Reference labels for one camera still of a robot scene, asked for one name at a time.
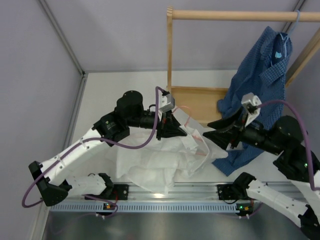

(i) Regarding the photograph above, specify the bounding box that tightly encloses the wooden clothes rack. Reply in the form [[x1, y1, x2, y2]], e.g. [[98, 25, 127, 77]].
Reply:
[[166, 6, 320, 127]]

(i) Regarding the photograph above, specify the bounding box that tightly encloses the pink wire hanger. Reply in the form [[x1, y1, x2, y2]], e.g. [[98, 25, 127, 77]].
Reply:
[[172, 105, 209, 157]]

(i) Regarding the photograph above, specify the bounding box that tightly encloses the white shirt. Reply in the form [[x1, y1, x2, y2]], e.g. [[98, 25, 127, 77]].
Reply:
[[104, 133, 228, 194]]

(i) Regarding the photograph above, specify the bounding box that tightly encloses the aluminium corner post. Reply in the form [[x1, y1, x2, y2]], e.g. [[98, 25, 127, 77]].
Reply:
[[37, 0, 87, 76]]

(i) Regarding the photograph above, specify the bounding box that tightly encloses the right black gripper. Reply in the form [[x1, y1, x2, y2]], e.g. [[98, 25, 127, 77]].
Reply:
[[203, 107, 284, 156]]

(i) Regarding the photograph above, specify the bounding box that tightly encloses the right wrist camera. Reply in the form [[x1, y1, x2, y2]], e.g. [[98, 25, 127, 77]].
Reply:
[[241, 92, 262, 127]]

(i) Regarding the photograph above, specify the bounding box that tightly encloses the blue checked shirt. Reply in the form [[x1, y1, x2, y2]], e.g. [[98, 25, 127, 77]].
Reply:
[[212, 26, 293, 176]]

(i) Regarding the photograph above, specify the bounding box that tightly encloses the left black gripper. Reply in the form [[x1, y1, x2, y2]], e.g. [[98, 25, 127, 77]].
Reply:
[[127, 110, 187, 141]]

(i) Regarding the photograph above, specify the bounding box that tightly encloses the blue wire hanger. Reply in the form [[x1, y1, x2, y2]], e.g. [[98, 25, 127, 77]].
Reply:
[[270, 10, 301, 66]]

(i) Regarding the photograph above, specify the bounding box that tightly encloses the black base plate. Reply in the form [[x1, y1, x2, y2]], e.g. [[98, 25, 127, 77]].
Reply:
[[84, 184, 129, 201], [217, 184, 248, 204]]

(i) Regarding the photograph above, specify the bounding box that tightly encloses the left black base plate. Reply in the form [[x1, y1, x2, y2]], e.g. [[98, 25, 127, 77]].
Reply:
[[84, 184, 129, 201]]

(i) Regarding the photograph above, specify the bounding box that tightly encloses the aluminium mounting rail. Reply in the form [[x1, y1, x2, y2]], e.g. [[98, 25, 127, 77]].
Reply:
[[41, 181, 313, 201]]

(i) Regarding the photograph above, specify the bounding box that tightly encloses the slotted grey cable duct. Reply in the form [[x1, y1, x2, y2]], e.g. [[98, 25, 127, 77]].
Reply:
[[50, 201, 252, 213]]

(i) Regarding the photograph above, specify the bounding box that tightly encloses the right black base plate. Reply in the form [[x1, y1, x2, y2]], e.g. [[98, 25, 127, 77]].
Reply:
[[217, 184, 248, 204]]

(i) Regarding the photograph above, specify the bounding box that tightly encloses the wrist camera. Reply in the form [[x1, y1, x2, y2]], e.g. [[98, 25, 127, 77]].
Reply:
[[241, 92, 262, 127], [159, 91, 176, 113]]

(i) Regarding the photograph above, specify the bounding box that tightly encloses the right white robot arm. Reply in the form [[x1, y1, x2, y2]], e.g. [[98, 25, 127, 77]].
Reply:
[[203, 110, 320, 240]]

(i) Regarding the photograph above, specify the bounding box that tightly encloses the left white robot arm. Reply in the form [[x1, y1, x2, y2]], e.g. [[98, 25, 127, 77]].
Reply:
[[28, 86, 187, 207]]

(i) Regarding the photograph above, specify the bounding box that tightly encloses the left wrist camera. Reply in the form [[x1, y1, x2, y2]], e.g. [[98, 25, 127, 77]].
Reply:
[[159, 91, 176, 113]]

